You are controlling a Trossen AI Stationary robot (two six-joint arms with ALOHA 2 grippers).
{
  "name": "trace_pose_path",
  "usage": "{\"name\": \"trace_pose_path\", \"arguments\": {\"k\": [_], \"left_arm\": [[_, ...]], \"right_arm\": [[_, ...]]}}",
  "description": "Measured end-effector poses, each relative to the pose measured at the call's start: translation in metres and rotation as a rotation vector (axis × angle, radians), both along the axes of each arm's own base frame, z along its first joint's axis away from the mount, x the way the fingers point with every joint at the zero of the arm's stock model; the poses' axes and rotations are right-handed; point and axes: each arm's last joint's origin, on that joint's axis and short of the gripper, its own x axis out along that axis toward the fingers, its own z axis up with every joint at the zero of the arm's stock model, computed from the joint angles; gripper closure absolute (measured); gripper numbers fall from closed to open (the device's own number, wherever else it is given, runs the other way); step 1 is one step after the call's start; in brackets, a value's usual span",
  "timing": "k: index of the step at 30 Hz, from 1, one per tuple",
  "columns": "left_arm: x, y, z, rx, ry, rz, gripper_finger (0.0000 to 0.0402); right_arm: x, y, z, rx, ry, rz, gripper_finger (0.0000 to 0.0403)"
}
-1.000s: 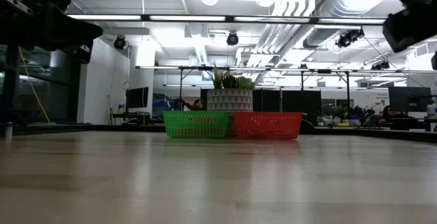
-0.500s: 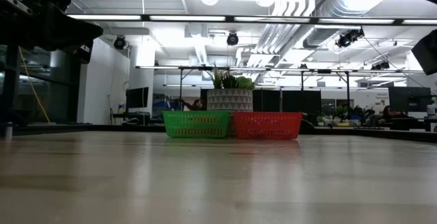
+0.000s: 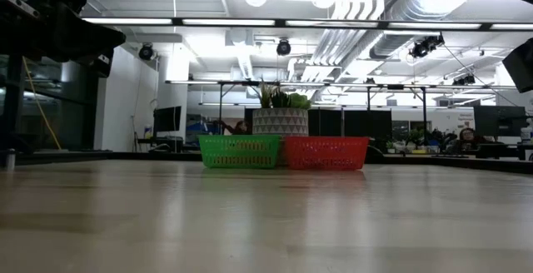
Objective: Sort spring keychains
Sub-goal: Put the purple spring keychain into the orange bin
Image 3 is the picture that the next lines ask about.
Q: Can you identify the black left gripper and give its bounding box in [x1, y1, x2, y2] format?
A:
[0, 0, 127, 79]

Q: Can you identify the white LED light strip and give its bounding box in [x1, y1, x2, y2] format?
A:
[82, 17, 173, 26]
[490, 22, 533, 31]
[387, 22, 482, 31]
[182, 18, 276, 27]

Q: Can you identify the black round hanging fixture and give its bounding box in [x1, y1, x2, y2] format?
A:
[276, 38, 292, 57]
[137, 42, 155, 62]

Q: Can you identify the black computer monitor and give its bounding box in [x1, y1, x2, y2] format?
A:
[152, 105, 183, 133]
[473, 105, 528, 138]

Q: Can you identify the person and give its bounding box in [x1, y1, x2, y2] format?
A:
[456, 127, 484, 154]
[220, 118, 252, 137]

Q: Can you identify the green plastic basket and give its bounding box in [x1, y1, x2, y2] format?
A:
[197, 134, 284, 170]

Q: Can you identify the white geometric plant pot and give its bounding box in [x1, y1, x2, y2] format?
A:
[252, 107, 310, 137]

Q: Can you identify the green potted plant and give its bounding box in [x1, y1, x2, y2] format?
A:
[252, 77, 313, 111]

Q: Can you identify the red plastic basket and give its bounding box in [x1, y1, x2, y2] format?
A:
[283, 136, 371, 171]

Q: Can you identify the black partition panel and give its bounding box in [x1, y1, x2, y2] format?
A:
[307, 108, 393, 139]

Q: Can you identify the yellow cable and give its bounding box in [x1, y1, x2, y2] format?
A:
[22, 57, 62, 150]

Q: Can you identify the silver ventilation duct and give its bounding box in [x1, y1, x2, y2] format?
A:
[368, 0, 480, 61]

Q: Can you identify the black overhead camera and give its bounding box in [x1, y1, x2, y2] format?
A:
[409, 34, 446, 60]

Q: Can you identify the black background rig frame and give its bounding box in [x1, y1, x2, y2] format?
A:
[165, 79, 533, 137]

